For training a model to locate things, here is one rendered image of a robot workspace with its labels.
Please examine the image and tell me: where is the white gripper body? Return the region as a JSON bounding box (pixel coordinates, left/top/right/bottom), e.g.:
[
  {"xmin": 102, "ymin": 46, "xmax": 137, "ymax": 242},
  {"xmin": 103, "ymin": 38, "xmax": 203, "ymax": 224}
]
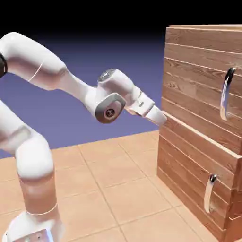
[{"xmin": 145, "ymin": 105, "xmax": 168, "ymax": 126}]

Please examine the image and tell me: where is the light wood cabinet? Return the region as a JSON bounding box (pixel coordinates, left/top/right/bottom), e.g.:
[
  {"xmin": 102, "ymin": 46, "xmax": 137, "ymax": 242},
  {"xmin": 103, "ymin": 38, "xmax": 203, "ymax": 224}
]
[{"xmin": 156, "ymin": 24, "xmax": 242, "ymax": 242}]

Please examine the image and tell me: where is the large wood cabinet door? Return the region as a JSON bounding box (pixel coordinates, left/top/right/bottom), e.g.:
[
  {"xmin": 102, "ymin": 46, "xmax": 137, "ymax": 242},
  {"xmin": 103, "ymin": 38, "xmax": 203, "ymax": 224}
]
[{"xmin": 161, "ymin": 27, "xmax": 242, "ymax": 155}]

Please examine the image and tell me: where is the small wood cabinet door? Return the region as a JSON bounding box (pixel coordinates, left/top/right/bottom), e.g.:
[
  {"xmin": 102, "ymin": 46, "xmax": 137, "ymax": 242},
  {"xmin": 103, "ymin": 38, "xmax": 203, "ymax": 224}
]
[{"xmin": 156, "ymin": 112, "xmax": 242, "ymax": 242}]

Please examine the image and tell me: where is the long curved metal handle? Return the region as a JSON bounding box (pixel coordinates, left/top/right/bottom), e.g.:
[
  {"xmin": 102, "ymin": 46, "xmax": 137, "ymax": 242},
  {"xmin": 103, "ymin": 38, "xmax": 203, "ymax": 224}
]
[{"xmin": 220, "ymin": 67, "xmax": 237, "ymax": 121}]

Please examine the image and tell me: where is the short curved metal handle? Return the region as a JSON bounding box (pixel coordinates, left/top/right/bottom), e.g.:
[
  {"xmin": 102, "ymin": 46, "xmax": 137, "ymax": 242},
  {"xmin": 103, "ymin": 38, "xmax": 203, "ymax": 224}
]
[{"xmin": 204, "ymin": 173, "xmax": 219, "ymax": 214}]

